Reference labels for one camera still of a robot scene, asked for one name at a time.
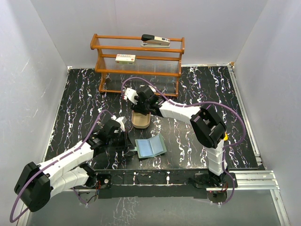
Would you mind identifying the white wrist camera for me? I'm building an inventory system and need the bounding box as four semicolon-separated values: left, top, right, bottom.
111;115;127;132
123;88;139;105

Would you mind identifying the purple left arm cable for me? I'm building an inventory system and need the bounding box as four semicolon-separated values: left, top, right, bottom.
9;109;118;223

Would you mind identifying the black grey stapler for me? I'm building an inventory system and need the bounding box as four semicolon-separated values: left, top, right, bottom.
141;34;170;48

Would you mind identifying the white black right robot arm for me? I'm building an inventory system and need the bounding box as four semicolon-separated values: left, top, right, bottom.
125;86;227;187

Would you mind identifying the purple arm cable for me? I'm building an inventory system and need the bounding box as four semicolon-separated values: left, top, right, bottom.
9;109;118;223
121;77;246;205

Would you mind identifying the black front base bar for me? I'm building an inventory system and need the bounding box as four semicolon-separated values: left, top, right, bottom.
96;169;207;199

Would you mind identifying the mint green card holder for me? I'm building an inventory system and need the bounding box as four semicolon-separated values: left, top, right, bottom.
130;134;167;159

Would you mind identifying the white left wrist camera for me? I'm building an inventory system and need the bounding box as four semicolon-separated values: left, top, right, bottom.
111;115;127;132

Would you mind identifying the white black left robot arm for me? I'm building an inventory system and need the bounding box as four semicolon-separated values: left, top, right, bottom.
14;116;133;212

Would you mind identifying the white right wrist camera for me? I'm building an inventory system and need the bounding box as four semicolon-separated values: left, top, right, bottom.
123;88;139;105

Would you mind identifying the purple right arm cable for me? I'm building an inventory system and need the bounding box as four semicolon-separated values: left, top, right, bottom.
121;77;246;205

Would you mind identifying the wooden three-tier shelf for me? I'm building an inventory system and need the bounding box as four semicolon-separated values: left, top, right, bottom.
90;34;185;97

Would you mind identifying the white red staples box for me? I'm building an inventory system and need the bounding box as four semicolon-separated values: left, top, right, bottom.
115;54;136;65

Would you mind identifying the beige oval card tray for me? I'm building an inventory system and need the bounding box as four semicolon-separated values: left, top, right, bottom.
131;111;151;129

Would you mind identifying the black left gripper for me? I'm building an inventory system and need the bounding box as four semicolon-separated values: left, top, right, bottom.
107;129;135;151

